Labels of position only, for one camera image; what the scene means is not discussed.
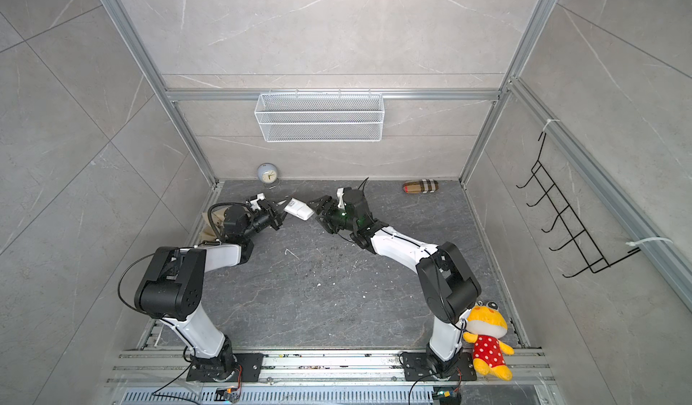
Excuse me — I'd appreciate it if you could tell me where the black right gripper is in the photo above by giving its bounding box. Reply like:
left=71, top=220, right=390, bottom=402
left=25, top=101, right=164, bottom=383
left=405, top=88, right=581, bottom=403
left=307, top=195, right=360, bottom=234

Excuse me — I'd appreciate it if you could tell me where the white remote control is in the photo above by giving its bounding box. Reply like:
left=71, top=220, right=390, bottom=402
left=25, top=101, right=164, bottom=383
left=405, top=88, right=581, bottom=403
left=284, top=198, right=315, bottom=221

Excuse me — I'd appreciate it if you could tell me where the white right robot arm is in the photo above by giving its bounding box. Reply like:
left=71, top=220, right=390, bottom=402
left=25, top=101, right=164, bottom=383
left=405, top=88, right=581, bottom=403
left=308, top=187, right=481, bottom=364

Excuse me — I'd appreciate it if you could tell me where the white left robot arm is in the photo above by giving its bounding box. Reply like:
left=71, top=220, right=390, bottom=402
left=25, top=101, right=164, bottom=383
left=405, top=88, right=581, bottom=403
left=134, top=193, right=286, bottom=360

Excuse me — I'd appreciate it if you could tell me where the beige cap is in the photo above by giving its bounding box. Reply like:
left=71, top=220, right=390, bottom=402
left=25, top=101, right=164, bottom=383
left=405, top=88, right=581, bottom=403
left=198, top=210, right=223, bottom=243

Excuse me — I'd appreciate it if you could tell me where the small grey desk clock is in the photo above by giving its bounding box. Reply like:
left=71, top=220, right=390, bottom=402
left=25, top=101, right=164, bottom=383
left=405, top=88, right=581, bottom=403
left=257, top=163, right=279, bottom=188

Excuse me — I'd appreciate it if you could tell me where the yellow plush toy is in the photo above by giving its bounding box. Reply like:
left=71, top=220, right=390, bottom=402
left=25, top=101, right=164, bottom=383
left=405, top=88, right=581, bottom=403
left=462, top=302, right=515, bottom=382

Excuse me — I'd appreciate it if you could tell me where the white wire mesh basket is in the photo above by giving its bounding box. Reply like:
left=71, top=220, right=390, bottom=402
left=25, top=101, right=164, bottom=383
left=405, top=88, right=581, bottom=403
left=254, top=93, right=386, bottom=143

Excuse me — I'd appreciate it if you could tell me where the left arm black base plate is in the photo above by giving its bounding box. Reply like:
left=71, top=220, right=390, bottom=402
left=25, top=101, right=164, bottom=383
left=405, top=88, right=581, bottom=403
left=186, top=353, right=264, bottom=383

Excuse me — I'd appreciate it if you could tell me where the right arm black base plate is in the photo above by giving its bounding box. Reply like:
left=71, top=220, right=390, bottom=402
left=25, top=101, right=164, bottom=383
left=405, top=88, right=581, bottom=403
left=398, top=350, right=477, bottom=382

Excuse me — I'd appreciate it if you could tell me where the aluminium front rail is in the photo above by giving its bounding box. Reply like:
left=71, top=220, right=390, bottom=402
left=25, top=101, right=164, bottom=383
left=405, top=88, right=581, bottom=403
left=105, top=349, right=558, bottom=387

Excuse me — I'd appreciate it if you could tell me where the black wall hook rack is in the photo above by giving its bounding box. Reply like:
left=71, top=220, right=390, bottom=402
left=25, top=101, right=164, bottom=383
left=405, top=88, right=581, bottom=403
left=515, top=132, right=642, bottom=279

